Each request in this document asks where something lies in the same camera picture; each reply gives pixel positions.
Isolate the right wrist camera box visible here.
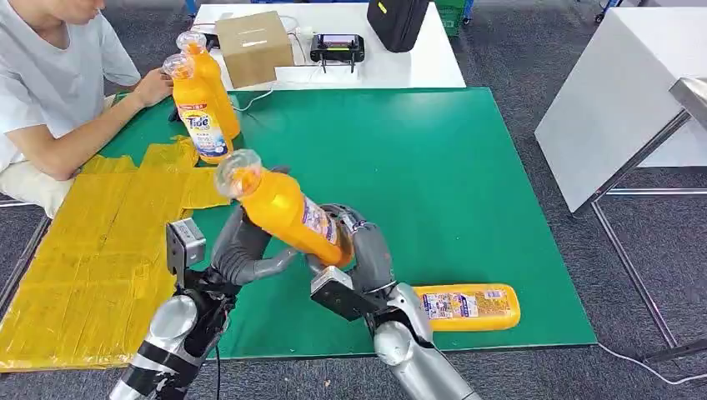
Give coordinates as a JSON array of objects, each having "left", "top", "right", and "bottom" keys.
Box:
[{"left": 309, "top": 266, "right": 384, "bottom": 323}]

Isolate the black bag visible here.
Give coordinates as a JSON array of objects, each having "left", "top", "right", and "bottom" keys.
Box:
[{"left": 366, "top": 0, "right": 431, "bottom": 54}]

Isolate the person's hand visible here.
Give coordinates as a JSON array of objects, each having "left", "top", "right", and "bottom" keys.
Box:
[{"left": 132, "top": 67, "right": 176, "bottom": 110}]

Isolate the yellow sheet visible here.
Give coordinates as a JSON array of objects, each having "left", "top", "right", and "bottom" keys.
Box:
[{"left": 0, "top": 135, "right": 233, "bottom": 373}]

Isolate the large white tilted table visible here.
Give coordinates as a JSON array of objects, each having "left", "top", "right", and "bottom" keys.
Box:
[{"left": 533, "top": 6, "right": 707, "bottom": 216}]

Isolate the metal table frame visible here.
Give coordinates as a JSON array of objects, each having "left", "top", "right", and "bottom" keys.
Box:
[{"left": 589, "top": 187, "right": 707, "bottom": 366}]

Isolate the white table with box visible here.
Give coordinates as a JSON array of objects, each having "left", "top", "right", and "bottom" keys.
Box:
[{"left": 190, "top": 2, "right": 467, "bottom": 93}]

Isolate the brown cardboard box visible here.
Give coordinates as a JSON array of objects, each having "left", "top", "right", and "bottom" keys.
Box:
[{"left": 213, "top": 10, "right": 295, "bottom": 90}]

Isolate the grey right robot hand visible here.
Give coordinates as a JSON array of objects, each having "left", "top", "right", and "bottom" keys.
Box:
[{"left": 305, "top": 202, "right": 397, "bottom": 297}]

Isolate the green table mat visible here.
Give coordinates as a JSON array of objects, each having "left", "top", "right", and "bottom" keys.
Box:
[{"left": 98, "top": 86, "right": 599, "bottom": 361}]

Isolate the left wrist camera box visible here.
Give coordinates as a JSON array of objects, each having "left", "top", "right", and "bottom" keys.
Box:
[{"left": 164, "top": 217, "right": 208, "bottom": 289}]

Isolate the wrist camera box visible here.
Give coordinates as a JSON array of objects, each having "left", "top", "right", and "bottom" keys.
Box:
[
  {"left": 164, "top": 217, "right": 208, "bottom": 289},
  {"left": 309, "top": 266, "right": 384, "bottom": 323}
]

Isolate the black remote controller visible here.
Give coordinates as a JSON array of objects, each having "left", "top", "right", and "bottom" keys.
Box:
[{"left": 308, "top": 32, "right": 366, "bottom": 75}]

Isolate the white floor cable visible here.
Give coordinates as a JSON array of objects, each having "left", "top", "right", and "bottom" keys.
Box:
[{"left": 597, "top": 342, "right": 707, "bottom": 387}]

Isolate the thin cable on white table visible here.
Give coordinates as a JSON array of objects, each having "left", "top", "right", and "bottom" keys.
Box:
[{"left": 278, "top": 14, "right": 310, "bottom": 68}]

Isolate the green crate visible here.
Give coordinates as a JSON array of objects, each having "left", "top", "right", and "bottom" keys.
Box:
[{"left": 433, "top": 0, "right": 472, "bottom": 38}]

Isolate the person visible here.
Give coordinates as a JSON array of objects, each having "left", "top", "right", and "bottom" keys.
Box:
[{"left": 0, "top": 0, "right": 176, "bottom": 220}]

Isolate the orange drink bottle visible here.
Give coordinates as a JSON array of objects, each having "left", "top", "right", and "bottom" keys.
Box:
[
  {"left": 413, "top": 282, "right": 523, "bottom": 333},
  {"left": 213, "top": 148, "right": 355, "bottom": 270},
  {"left": 161, "top": 52, "right": 235, "bottom": 166},
  {"left": 175, "top": 30, "right": 243, "bottom": 143}
]

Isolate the white charging cable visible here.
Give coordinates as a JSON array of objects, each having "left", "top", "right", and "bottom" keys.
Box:
[{"left": 230, "top": 87, "right": 276, "bottom": 113}]

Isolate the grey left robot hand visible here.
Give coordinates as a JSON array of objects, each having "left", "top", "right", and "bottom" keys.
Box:
[{"left": 208, "top": 204, "right": 300, "bottom": 288}]

